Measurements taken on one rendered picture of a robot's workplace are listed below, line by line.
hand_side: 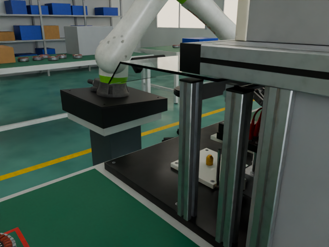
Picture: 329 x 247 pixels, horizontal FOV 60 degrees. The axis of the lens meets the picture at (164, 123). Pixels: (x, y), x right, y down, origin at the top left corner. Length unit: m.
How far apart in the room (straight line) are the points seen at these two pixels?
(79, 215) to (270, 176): 0.42
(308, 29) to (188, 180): 0.32
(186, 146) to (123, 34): 0.67
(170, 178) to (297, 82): 0.46
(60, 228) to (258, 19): 0.54
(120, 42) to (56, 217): 0.67
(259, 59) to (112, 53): 0.78
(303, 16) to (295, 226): 0.30
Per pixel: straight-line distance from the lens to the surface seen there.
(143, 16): 1.11
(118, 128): 1.21
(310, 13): 0.48
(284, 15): 0.50
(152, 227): 0.62
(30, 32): 6.80
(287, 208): 0.44
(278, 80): 0.38
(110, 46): 1.10
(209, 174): 0.74
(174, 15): 7.69
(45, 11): 6.92
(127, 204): 0.69
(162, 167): 0.79
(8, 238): 0.61
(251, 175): 0.67
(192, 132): 0.51
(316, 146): 0.39
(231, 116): 0.45
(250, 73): 0.40
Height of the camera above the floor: 1.15
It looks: 20 degrees down
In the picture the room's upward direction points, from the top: straight up
